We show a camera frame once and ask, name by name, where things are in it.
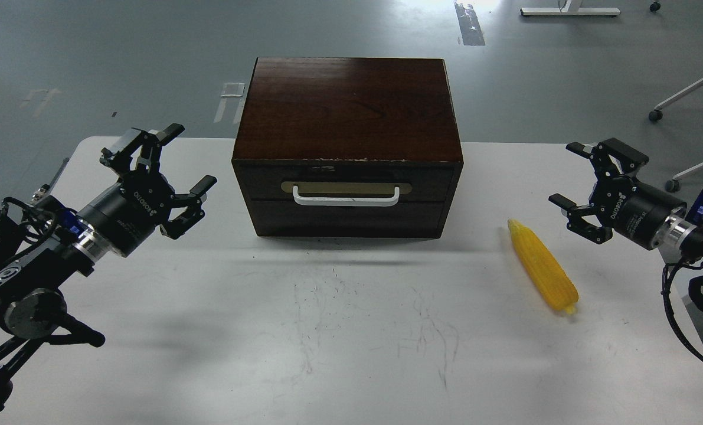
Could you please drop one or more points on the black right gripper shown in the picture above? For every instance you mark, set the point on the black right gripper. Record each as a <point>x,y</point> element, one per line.
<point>620,202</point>

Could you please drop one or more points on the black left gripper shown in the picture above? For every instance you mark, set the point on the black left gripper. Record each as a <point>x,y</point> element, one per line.
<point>127,212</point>

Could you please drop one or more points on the yellow corn cob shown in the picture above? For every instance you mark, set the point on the yellow corn cob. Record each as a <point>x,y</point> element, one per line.
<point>543,269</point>

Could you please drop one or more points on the wooden drawer with white handle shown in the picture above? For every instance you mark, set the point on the wooden drawer with white handle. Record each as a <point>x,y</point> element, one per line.
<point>416,184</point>

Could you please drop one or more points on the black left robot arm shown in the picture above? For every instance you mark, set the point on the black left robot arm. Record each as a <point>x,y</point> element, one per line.
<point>44,242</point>

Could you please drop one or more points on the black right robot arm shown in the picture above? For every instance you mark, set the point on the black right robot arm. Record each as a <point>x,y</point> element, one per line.
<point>684,234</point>

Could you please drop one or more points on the dark wooden drawer cabinet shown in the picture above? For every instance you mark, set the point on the dark wooden drawer cabinet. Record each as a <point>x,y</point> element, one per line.
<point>327,111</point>

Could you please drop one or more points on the white desk base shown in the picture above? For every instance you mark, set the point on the white desk base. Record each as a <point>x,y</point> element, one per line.
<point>569,9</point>

